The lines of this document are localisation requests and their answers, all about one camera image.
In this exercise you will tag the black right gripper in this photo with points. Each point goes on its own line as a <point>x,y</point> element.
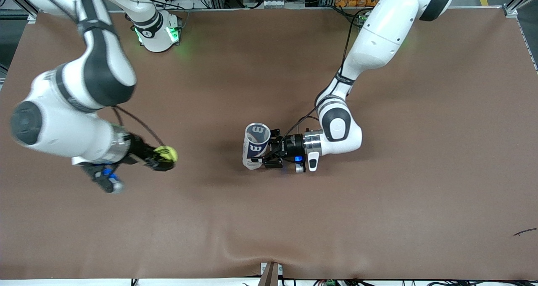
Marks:
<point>139,148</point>

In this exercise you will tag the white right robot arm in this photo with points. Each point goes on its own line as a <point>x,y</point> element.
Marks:
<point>63,126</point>

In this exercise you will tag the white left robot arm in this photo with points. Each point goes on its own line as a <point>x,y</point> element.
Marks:
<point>378,30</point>

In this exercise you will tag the metal table edge bracket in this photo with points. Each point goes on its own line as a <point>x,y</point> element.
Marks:
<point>271,274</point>

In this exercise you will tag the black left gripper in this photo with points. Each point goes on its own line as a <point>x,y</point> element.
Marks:
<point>291,145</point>

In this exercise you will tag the yellow tennis ball black print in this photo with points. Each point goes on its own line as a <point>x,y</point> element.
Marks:
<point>167,153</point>

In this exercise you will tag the clear Wilson tennis ball can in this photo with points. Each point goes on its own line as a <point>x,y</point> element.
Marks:
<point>256,145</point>

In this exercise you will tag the brown table mat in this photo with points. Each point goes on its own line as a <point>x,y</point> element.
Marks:
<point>269,219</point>

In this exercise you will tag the small dark twig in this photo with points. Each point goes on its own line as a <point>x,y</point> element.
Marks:
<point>525,232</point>

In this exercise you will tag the green terminal connector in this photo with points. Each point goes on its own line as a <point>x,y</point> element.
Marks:
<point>330,282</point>

